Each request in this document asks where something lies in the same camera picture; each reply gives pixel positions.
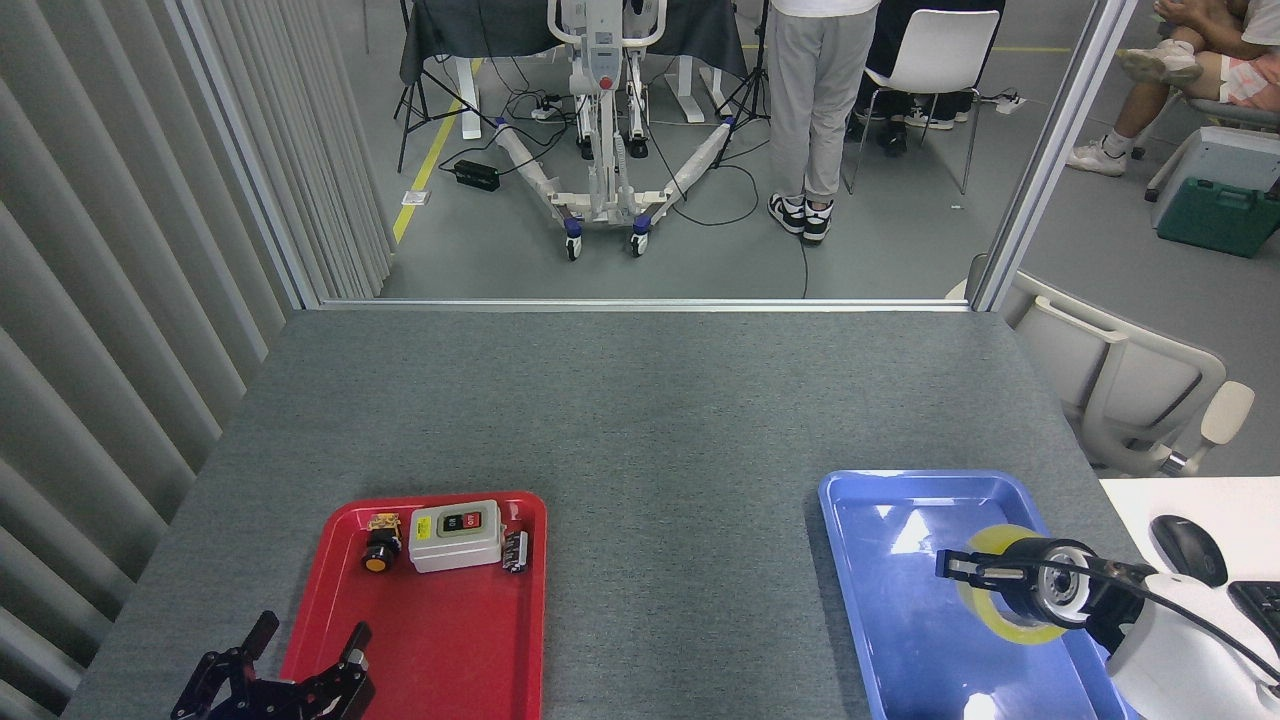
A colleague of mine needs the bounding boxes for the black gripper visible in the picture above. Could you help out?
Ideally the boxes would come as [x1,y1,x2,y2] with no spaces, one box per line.
[170,611,376,720]
[935,538,1051,621]

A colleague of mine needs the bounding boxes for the yellow tape roll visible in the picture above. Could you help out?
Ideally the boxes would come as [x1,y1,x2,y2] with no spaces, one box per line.
[955,525,1073,646]

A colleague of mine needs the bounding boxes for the blue plastic tray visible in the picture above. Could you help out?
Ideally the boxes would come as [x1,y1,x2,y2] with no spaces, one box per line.
[818,470,1141,720]

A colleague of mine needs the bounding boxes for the black orange push button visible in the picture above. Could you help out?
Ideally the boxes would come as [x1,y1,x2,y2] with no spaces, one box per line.
[362,513,403,574]

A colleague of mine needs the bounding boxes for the red plastic tray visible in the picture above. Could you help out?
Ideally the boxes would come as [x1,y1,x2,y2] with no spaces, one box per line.
[278,490,549,720]

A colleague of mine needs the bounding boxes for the black computer mouse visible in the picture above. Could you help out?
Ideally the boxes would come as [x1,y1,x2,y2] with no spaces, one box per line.
[1150,515,1229,589]

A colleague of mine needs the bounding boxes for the grey white office chair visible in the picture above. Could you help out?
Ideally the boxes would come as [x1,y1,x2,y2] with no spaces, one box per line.
[948,255,1256,478]

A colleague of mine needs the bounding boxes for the white side table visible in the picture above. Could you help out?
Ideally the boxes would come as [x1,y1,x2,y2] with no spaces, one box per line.
[1100,477,1280,601]

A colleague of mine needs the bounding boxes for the black keyboard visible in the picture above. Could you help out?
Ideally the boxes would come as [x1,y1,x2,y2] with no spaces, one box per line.
[1227,581,1280,651]

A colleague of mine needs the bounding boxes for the green plastic case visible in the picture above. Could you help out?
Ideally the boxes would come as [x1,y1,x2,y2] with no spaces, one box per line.
[1157,178,1280,259]

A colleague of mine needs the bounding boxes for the grey vertical blind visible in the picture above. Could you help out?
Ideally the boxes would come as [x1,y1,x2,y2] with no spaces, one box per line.
[0,0,393,720]

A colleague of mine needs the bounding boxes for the grey white box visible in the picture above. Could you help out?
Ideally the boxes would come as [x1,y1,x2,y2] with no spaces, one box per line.
[1145,127,1280,231]

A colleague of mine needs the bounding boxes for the black tripod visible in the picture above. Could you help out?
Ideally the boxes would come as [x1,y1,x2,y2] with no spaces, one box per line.
[393,0,501,176]
[712,0,771,171]

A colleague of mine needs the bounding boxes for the seated person in black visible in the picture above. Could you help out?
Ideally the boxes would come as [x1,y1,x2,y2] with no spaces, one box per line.
[845,0,1009,156]

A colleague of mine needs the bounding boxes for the white wheeled stand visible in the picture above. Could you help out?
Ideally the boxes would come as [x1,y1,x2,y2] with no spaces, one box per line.
[495,0,736,261]

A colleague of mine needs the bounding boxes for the table with black cloth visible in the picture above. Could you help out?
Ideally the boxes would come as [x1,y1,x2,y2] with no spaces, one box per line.
[400,0,749,141]

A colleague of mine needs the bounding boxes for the white two-button switch box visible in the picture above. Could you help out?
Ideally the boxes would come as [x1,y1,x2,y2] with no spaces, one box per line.
[408,499,504,573]

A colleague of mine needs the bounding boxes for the silver frame rail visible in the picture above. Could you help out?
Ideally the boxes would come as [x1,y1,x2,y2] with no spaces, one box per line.
[318,298,971,313]

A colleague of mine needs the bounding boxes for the silver frame post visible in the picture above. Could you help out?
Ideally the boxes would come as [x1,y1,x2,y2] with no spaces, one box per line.
[972,0,1141,313]
[165,0,321,311]

